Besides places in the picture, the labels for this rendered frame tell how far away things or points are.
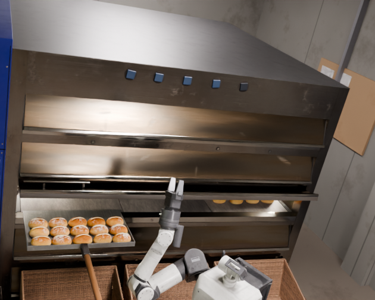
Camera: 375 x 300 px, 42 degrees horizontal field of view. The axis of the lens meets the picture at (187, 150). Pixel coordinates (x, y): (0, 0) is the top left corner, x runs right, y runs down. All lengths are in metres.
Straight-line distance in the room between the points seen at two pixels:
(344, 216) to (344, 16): 2.13
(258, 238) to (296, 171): 0.53
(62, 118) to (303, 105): 1.40
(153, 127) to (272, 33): 4.18
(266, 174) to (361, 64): 2.53
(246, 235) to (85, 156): 1.25
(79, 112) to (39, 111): 0.20
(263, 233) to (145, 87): 1.37
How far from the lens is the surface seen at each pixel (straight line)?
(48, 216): 2.81
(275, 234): 3.41
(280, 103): 2.90
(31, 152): 2.61
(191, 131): 2.71
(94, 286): 2.32
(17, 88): 2.46
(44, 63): 2.43
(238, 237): 3.27
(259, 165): 3.03
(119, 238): 2.63
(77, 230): 2.64
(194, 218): 3.03
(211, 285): 2.17
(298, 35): 6.17
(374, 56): 5.22
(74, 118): 2.53
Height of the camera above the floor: 2.70
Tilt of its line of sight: 23 degrees down
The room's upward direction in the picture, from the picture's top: 13 degrees clockwise
